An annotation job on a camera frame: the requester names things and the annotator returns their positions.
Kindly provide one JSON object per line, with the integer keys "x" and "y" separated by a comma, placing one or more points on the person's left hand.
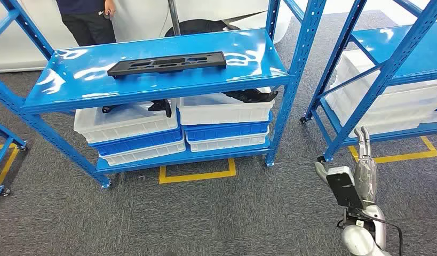
{"x": 109, "y": 7}

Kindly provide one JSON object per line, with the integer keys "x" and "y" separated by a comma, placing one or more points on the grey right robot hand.
{"x": 366, "y": 176}

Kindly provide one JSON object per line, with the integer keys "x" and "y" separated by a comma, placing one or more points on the small black handheld device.
{"x": 108, "y": 15}

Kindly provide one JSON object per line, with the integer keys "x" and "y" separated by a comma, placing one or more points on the black plastic plate part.
{"x": 214, "y": 60}

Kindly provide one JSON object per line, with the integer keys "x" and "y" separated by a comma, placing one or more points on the blue metal shelf rack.
{"x": 168, "y": 88}
{"x": 6, "y": 134}
{"x": 416, "y": 53}

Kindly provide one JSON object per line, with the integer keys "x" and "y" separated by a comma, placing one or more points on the black plastic trim part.
{"x": 250, "y": 95}
{"x": 160, "y": 105}

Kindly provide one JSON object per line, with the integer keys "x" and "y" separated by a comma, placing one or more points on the person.
{"x": 87, "y": 28}

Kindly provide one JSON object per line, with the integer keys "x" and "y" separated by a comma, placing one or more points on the white car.
{"x": 140, "y": 17}

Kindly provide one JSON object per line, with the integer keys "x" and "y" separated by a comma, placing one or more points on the yellow floor tape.
{"x": 197, "y": 176}
{"x": 402, "y": 156}
{"x": 8, "y": 166}

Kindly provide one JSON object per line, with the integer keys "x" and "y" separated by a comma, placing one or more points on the chrome stanchion pole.
{"x": 174, "y": 17}

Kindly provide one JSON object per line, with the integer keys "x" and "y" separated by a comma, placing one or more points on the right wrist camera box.
{"x": 342, "y": 190}

